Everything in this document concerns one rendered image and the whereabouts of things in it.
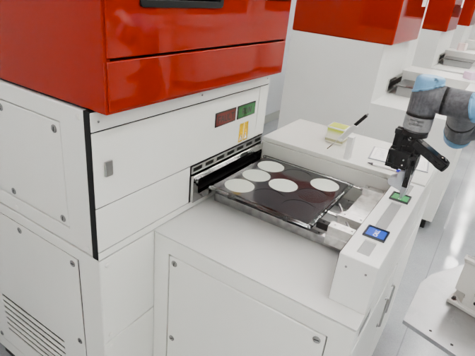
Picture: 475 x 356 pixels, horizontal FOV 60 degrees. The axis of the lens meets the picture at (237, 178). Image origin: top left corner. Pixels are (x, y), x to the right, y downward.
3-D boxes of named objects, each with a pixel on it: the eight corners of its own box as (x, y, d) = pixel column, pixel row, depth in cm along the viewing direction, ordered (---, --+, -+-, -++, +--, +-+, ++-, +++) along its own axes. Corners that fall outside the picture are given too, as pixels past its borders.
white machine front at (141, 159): (92, 258, 108) (83, 110, 90) (253, 167, 171) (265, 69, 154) (100, 263, 106) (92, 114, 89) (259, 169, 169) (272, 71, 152)
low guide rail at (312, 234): (213, 200, 142) (214, 192, 140) (217, 198, 143) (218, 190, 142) (353, 258, 119) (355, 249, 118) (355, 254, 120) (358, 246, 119)
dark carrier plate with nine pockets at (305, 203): (212, 186, 135) (212, 185, 134) (264, 157, 161) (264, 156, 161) (307, 224, 119) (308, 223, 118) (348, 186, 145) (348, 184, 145)
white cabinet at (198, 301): (151, 410, 157) (153, 232, 122) (272, 282, 232) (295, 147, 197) (302, 527, 128) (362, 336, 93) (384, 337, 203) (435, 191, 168)
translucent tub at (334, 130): (324, 141, 164) (326, 125, 161) (330, 137, 170) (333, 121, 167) (341, 146, 161) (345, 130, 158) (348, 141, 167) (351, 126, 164)
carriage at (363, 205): (323, 243, 119) (325, 234, 117) (362, 198, 147) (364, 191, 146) (349, 253, 115) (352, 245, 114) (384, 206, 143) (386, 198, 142)
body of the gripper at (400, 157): (390, 160, 127) (400, 123, 122) (418, 168, 123) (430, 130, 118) (383, 167, 121) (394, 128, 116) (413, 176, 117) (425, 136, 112)
